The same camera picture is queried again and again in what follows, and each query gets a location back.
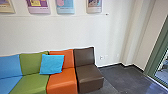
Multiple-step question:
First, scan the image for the brown sofa seat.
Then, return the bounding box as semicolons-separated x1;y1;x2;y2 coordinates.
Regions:
73;46;105;94

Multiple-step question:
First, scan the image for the blue square cushion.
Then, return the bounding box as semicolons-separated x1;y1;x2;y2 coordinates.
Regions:
39;53;65;75

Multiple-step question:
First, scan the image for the orange sofa seat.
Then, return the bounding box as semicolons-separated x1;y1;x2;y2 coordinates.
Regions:
45;49;79;94

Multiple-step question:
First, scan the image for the green sofa seat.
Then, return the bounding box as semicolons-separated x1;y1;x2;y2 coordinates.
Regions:
9;50;51;94

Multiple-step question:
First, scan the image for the blue sofa seat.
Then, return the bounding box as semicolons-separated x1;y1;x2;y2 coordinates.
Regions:
0;54;24;94

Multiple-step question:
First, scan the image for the white double wall outlet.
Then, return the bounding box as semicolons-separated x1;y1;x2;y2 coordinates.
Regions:
99;54;110;61

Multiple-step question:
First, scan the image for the beige purple wall poster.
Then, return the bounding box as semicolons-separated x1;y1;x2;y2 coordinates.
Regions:
85;0;103;14

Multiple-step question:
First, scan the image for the light blue wall poster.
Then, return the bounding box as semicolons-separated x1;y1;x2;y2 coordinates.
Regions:
55;0;76;15

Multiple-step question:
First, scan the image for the yellow wall poster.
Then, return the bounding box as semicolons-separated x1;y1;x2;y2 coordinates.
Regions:
0;0;16;14

